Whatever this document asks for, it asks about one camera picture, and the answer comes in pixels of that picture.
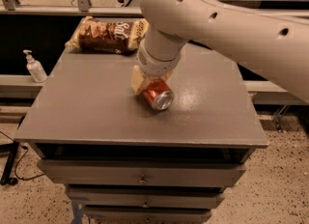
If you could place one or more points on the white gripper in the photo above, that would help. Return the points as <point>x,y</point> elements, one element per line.
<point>154,66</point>

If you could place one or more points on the red coca-cola can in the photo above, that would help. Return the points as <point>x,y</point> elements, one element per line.
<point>158,95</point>

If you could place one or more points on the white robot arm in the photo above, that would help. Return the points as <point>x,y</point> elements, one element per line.
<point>275,47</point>

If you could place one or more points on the brown salt chip bag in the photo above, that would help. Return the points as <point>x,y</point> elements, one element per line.
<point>111,37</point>

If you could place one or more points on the grey drawer cabinet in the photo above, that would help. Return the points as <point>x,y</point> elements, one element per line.
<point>87,111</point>

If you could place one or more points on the white pump sanitizer bottle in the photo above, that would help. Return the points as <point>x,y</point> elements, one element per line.
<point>35,67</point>

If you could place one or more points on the top grey drawer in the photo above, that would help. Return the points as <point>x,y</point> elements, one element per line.
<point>142,173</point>

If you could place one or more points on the grey drawer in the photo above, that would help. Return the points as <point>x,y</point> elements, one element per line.
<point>142,173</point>
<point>148,215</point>
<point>147,197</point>

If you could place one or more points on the middle grey drawer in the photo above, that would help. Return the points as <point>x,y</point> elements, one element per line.
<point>147,197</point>

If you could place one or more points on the bottom grey drawer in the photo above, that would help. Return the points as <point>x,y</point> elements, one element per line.
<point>148,215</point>

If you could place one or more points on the black stand leg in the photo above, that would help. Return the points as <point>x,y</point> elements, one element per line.
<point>11,150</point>

